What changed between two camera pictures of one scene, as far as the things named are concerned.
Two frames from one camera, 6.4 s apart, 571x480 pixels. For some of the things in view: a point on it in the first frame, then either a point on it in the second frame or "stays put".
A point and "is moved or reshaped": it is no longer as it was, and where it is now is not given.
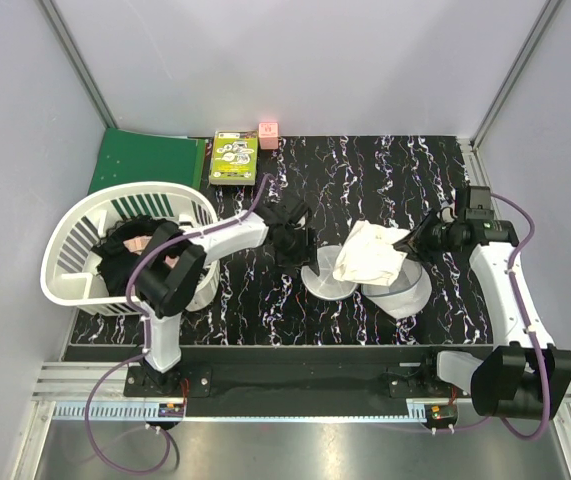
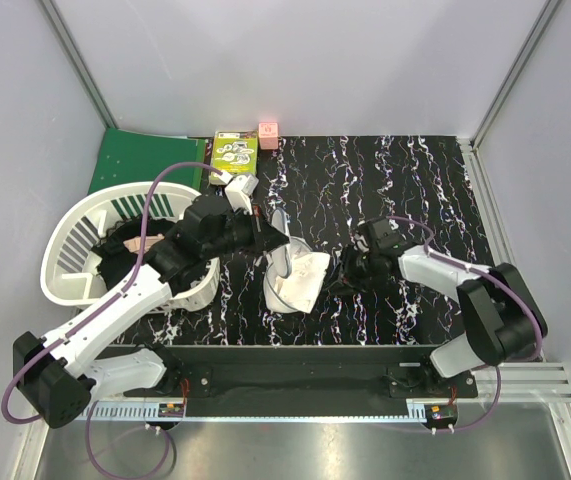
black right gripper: (415, 241) → (347, 277)
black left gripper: (306, 254) → (266, 241)
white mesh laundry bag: (408, 289) → (287, 250)
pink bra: (137, 244) stays put
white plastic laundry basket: (69, 270) stays put
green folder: (128, 157) stays put
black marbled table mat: (398, 183) stays put
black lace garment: (115, 259) stays put
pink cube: (269, 135) stays put
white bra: (369, 256) is moved or reshaped
